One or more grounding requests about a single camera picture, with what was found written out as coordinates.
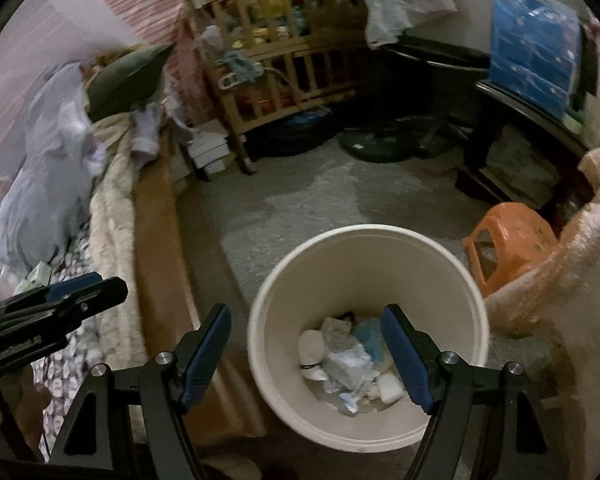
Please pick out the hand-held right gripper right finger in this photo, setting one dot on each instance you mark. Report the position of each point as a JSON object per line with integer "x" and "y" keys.
{"x": 405, "y": 355}

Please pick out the white plastic bag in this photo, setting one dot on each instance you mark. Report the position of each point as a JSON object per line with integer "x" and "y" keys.
{"x": 390, "y": 5}

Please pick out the grey plastic wrap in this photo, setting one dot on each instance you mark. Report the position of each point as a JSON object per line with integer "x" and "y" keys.
{"x": 337, "y": 332}

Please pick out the blue wrapped tissue pack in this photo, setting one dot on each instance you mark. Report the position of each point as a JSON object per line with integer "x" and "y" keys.
{"x": 530, "y": 45}

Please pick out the pile of colourful toys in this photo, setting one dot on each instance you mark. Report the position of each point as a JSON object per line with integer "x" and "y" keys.
{"x": 275, "y": 12}

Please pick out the person's left hand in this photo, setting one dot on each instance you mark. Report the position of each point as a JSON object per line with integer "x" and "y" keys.
{"x": 32, "y": 405}

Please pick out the pale green box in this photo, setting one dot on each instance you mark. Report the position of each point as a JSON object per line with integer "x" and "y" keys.
{"x": 595, "y": 120}

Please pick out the white garment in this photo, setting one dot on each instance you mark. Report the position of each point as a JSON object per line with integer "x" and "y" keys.
{"x": 145, "y": 130}

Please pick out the white round wad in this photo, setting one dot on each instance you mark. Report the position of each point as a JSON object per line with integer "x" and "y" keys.
{"x": 311, "y": 347}

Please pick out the pink fleece blanket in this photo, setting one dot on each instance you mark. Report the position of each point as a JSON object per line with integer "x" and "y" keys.
{"x": 580, "y": 310}

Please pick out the white board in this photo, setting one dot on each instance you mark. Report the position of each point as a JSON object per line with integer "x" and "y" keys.
{"x": 465, "y": 15}

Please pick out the white foam block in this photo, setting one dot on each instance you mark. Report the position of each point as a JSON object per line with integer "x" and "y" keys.
{"x": 391, "y": 389}

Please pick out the wooden crib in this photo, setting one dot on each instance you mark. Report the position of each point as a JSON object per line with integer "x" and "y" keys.
{"x": 280, "y": 65}

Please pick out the brown bed frame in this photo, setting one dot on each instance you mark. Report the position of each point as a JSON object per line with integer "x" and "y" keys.
{"x": 170, "y": 260}

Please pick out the teal cloth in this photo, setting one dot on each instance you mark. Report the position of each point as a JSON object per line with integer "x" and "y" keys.
{"x": 237, "y": 65}

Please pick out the beige fleece blanket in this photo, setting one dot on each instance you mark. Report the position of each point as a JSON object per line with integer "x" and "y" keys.
{"x": 112, "y": 220}

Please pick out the white bucket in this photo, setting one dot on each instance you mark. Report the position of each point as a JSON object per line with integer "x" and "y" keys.
{"x": 290, "y": 310}

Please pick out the orange plastic stool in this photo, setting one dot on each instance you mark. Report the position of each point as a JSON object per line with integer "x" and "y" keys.
{"x": 520, "y": 225}

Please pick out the green pillow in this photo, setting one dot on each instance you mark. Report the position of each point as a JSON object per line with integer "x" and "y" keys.
{"x": 125, "y": 80}

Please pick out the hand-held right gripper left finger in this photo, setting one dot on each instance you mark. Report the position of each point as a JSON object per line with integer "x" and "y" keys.
{"x": 207, "y": 355}

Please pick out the dark wooden table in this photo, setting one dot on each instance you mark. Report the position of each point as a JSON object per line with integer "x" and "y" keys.
{"x": 530, "y": 110}

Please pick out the silver foil wrapper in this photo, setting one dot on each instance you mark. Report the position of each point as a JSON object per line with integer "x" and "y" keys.
{"x": 347, "y": 370}

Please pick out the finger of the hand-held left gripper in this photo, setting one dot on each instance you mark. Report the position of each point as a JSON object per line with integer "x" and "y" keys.
{"x": 95, "y": 297}
{"x": 72, "y": 282}

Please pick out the pile of white boxes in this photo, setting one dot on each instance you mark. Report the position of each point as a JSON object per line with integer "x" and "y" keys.
{"x": 207, "y": 152}

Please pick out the round dark fan base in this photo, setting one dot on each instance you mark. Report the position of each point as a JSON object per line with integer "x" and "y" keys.
{"x": 375, "y": 145}

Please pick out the black tire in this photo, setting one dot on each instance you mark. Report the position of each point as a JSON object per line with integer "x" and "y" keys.
{"x": 290, "y": 135}

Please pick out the printed blanket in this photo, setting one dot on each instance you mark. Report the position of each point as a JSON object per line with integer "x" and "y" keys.
{"x": 67, "y": 355}

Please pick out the grey duvet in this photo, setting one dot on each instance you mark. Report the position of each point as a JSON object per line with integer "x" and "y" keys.
{"x": 45, "y": 160}

